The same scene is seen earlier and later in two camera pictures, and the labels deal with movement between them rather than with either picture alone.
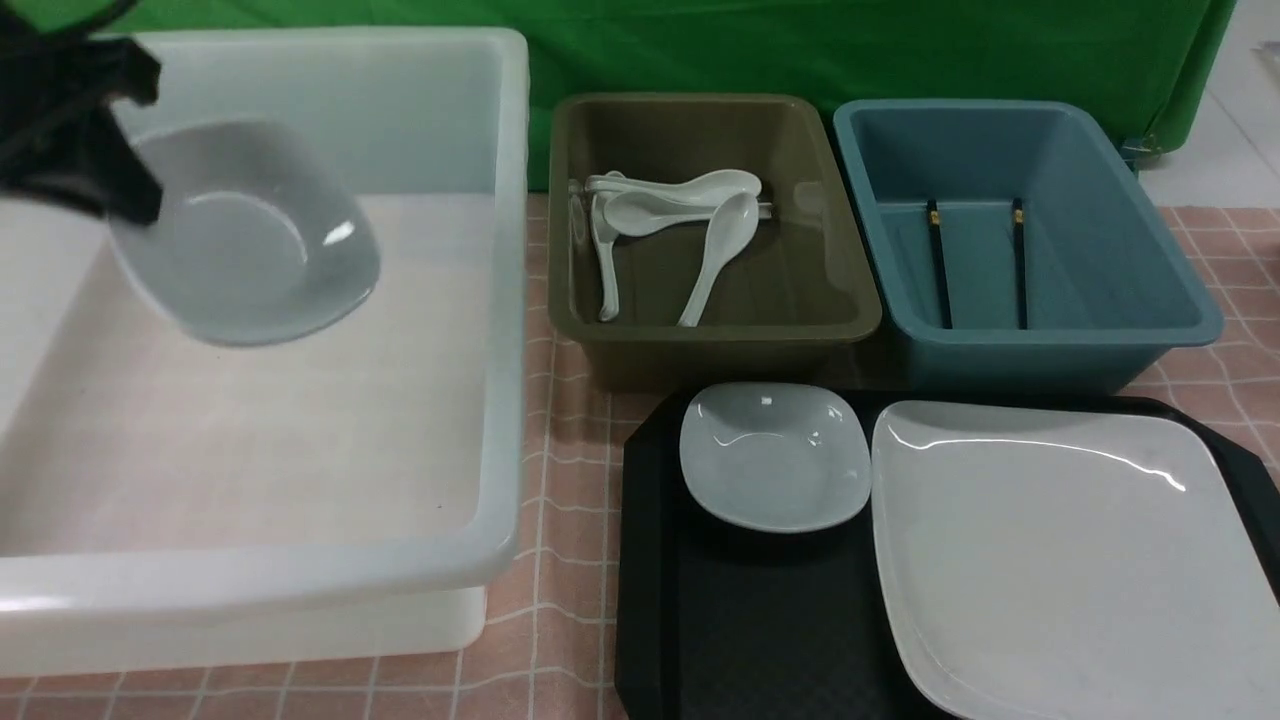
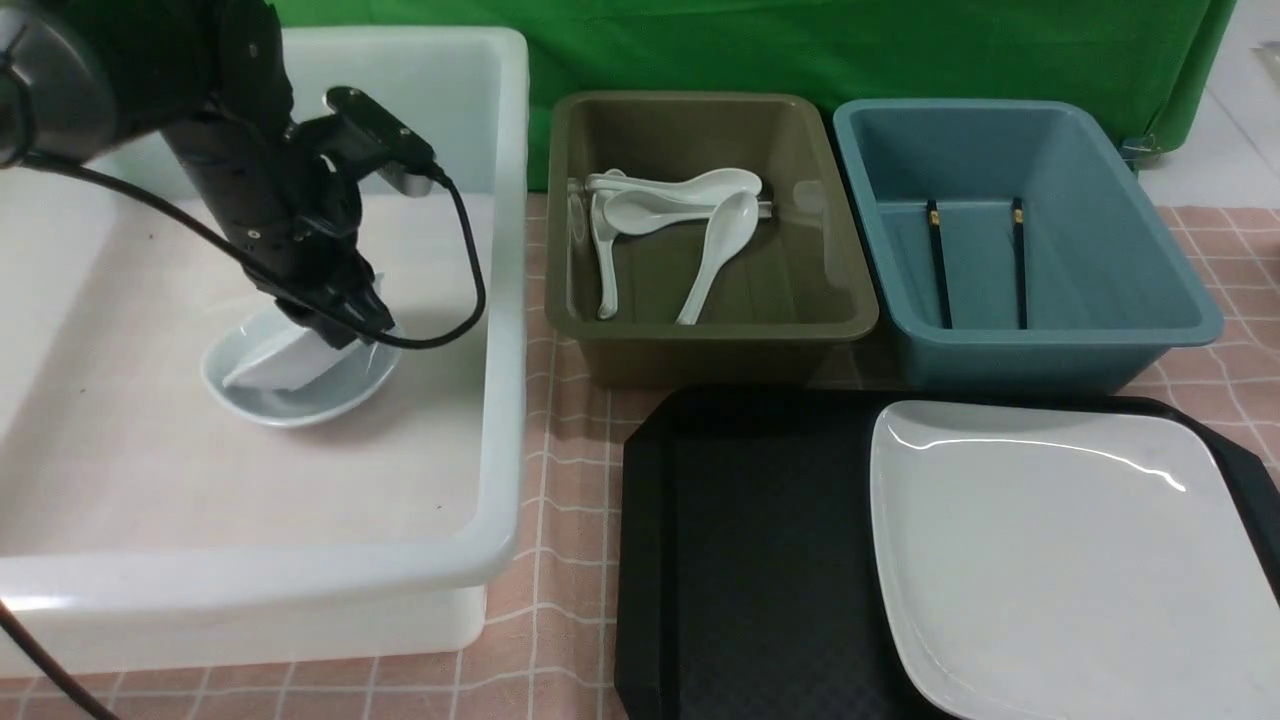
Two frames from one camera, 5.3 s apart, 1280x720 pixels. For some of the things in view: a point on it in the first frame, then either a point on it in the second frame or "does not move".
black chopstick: (1020, 263) does not move
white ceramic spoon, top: (721, 186) does not move
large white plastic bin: (351, 489) does not move
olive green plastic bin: (792, 309) does not move
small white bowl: (228, 231) → (248, 338)
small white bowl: (775, 457) → (290, 364)
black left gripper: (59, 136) → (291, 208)
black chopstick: (941, 264) does not move
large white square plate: (1047, 562) does not move
